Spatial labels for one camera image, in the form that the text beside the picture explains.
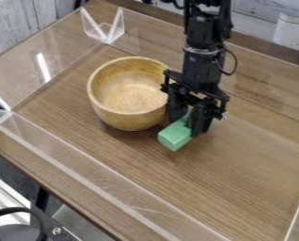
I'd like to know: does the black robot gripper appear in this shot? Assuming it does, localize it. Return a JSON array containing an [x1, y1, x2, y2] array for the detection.
[[160, 69, 229, 137]]

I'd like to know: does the green rectangular block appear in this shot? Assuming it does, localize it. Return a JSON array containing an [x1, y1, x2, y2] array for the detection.
[[157, 116, 192, 152]]

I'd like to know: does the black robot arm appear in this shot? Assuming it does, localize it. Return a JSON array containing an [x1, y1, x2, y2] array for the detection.
[[160, 0, 237, 137]]

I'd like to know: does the brown wooden bowl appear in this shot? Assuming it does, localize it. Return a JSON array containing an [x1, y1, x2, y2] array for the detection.
[[87, 56, 168, 131]]

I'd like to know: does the white cylindrical container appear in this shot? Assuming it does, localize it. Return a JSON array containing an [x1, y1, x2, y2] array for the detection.
[[272, 12, 299, 51]]

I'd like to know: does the black table leg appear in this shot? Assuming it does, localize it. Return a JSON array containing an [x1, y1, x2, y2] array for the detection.
[[35, 187, 51, 212]]

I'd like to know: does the clear acrylic enclosure wall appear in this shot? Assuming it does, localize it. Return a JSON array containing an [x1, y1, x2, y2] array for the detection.
[[0, 1, 299, 241]]

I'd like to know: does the grey metal bracket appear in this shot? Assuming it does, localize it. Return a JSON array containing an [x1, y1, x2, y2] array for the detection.
[[31, 206, 81, 241]]

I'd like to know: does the black cable loop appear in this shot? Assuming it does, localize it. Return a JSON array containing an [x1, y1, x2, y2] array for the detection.
[[0, 206, 44, 241]]

